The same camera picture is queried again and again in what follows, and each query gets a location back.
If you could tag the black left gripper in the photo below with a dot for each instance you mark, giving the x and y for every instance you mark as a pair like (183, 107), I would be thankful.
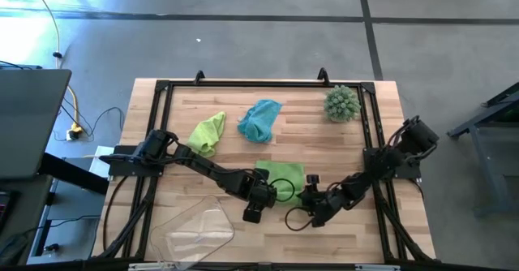
(261, 196)

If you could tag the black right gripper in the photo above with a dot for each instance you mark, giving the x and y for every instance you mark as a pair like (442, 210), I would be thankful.
(318, 206)

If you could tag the teal microfiber towel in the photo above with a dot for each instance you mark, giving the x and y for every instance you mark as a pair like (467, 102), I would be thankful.
(259, 121)

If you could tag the lime green microfiber towel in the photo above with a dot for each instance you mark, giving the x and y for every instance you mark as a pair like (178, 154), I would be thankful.
(207, 135)

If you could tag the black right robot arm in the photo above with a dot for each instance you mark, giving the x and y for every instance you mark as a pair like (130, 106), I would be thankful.
(385, 161)

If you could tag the clear plastic basket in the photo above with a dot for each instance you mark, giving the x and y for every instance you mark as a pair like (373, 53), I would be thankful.
(194, 234)

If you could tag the artificial green potted plant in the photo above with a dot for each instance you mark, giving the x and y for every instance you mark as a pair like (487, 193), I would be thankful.
(341, 104)

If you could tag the white paper sheet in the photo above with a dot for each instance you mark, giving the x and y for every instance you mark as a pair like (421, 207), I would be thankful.
(99, 163)

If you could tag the grey metal cart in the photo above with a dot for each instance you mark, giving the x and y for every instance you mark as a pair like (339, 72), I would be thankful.
(490, 141)

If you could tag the yellow power plug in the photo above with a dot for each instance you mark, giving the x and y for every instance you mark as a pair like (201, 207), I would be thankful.
(75, 132)

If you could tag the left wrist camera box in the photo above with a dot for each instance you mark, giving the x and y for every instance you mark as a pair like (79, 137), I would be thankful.
(252, 215)

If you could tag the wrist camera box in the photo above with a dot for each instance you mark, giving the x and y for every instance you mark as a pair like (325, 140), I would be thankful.
(312, 179)
(252, 215)

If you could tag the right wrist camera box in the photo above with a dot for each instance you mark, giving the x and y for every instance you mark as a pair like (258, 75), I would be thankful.
(312, 179)

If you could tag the black aluminium table frame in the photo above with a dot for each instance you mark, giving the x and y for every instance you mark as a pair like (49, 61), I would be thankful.
(259, 84)

